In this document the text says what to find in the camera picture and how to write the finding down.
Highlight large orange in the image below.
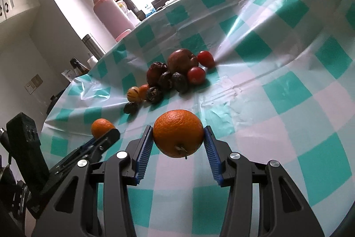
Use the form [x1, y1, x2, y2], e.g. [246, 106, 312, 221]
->
[153, 110, 205, 159]

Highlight striped yellow pepino melon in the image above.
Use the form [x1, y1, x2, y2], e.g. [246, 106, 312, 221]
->
[126, 87, 141, 104]

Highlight small mandarin orange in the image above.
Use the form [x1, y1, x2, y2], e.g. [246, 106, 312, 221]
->
[91, 118, 116, 139]

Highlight pink thermos jug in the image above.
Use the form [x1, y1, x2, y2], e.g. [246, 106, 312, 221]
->
[93, 0, 135, 42]

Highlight green checkered tablecloth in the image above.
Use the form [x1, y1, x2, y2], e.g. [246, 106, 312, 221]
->
[40, 0, 354, 236]

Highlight large red apple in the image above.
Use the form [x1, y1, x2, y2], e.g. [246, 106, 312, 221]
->
[167, 49, 199, 75]

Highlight small orange tangerine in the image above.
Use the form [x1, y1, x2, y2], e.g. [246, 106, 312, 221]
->
[138, 84, 150, 100]

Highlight dark red wrinkled fruit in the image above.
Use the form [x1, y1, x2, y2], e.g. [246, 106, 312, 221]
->
[146, 61, 168, 87]

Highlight steel thermos flask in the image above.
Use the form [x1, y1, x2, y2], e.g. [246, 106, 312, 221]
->
[82, 34, 106, 60]

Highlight red tomato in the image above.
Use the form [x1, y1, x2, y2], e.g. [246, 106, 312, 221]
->
[197, 50, 215, 69]
[187, 67, 206, 85]

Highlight dark passion fruit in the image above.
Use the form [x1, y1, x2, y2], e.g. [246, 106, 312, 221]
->
[172, 72, 189, 94]

